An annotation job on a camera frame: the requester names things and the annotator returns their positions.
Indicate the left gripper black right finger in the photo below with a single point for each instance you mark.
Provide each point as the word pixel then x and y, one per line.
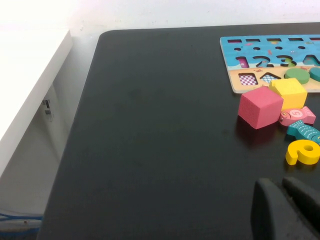
pixel 303 197

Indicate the blue wooden number puzzle board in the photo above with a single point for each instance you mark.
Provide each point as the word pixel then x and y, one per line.
pixel 230 53

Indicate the yellow foam cube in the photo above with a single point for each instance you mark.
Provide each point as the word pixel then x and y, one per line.
pixel 291 93

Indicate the pink wooden fish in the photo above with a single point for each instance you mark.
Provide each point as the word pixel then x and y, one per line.
pixel 297 115

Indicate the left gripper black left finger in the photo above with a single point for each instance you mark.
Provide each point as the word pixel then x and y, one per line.
pixel 272 212

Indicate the white cabinet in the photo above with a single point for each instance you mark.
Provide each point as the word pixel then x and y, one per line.
pixel 30 62

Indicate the teal wooden heart piece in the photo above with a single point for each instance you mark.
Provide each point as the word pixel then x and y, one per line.
pixel 315 73

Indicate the green wooden circle piece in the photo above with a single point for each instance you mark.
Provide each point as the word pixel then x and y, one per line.
pixel 297 75

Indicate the yellow wooden number nine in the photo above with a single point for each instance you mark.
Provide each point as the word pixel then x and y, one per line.
pixel 293 153

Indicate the dark pink foam cube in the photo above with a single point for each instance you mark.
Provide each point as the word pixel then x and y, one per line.
pixel 258 107

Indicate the teal wooden fish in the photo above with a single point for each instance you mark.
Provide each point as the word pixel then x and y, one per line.
pixel 303 131

